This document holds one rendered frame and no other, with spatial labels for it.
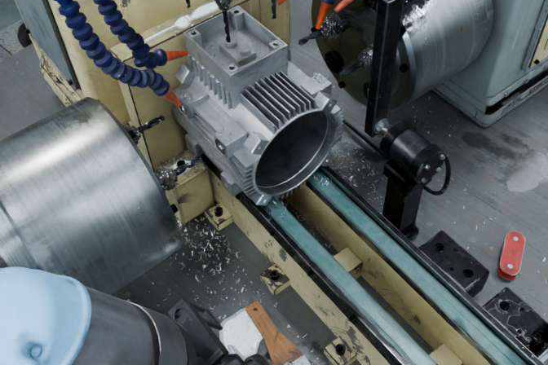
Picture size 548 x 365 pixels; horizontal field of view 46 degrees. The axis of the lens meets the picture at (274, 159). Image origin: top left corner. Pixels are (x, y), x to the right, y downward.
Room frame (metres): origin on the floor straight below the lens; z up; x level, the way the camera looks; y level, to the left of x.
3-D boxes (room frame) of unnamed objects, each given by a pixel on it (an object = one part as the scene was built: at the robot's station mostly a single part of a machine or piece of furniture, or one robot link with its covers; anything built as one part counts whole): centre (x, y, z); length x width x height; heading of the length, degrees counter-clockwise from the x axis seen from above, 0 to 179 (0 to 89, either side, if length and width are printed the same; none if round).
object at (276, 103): (0.69, 0.02, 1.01); 0.20 x 0.19 x 0.19; 35
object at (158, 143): (0.81, 0.11, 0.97); 0.30 x 0.11 x 0.34; 125
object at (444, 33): (0.88, -0.25, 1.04); 0.41 x 0.25 x 0.25; 125
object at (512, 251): (0.53, -0.38, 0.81); 0.09 x 0.03 x 0.02; 155
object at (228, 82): (0.72, 0.05, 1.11); 0.12 x 0.11 x 0.07; 35
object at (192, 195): (0.68, 0.15, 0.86); 0.07 x 0.06 x 0.12; 125
